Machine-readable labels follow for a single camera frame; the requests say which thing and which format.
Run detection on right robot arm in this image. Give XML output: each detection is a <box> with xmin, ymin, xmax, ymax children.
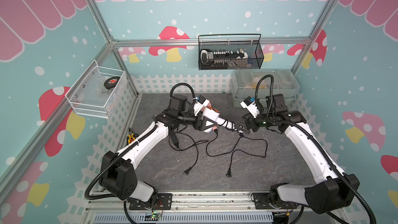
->
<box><xmin>241</xmin><ymin>75</ymin><xmax>376</xmax><ymax>224</ymax></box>

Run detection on black hair dryer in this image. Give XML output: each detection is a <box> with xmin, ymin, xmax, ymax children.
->
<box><xmin>170</xmin><ymin>130</ymin><xmax>180</xmax><ymax>149</ymax></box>

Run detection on black white power strip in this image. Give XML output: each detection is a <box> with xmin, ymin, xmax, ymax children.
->
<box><xmin>199</xmin><ymin>49</ymin><xmax>248</xmax><ymax>68</ymax></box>

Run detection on white hair dryer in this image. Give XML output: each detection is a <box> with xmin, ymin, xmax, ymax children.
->
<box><xmin>201</xmin><ymin>111</ymin><xmax>236</xmax><ymax>131</ymax></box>

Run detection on white wire mesh basket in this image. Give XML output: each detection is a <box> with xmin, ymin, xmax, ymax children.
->
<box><xmin>65</xmin><ymin>60</ymin><xmax>127</xmax><ymax>119</ymax></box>

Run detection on pink hair dryer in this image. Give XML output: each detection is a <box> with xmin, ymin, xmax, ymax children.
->
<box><xmin>203</xmin><ymin>103</ymin><xmax>220</xmax><ymax>133</ymax></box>

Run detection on black red tape measure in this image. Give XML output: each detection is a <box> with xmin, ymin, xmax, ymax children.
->
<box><xmin>104</xmin><ymin>76</ymin><xmax>121</xmax><ymax>90</ymax></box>

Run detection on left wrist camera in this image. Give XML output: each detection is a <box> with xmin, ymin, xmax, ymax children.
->
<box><xmin>193</xmin><ymin>95</ymin><xmax>210</xmax><ymax>116</ymax></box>

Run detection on yellow black pliers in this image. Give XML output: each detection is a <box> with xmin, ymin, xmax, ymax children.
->
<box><xmin>126</xmin><ymin>128</ymin><xmax>139</xmax><ymax>145</ymax></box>

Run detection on black wire mesh basket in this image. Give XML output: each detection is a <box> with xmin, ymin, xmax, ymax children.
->
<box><xmin>198</xmin><ymin>34</ymin><xmax>264</xmax><ymax>70</ymax></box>

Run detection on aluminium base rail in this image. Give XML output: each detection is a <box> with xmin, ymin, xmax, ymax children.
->
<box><xmin>81</xmin><ymin>191</ymin><xmax>336</xmax><ymax>224</ymax></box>

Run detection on green clear storage box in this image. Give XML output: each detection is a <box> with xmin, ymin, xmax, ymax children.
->
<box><xmin>231</xmin><ymin>69</ymin><xmax>300</xmax><ymax>108</ymax></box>

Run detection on pink dryer black cord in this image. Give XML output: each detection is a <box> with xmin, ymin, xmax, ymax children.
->
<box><xmin>205</xmin><ymin>130</ymin><xmax>268</xmax><ymax>178</ymax></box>

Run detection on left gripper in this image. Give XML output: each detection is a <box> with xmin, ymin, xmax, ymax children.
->
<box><xmin>178</xmin><ymin>109</ymin><xmax>216</xmax><ymax>131</ymax></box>

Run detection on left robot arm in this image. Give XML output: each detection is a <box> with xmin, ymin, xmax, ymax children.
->
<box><xmin>84</xmin><ymin>83</ymin><xmax>220</xmax><ymax>208</ymax></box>

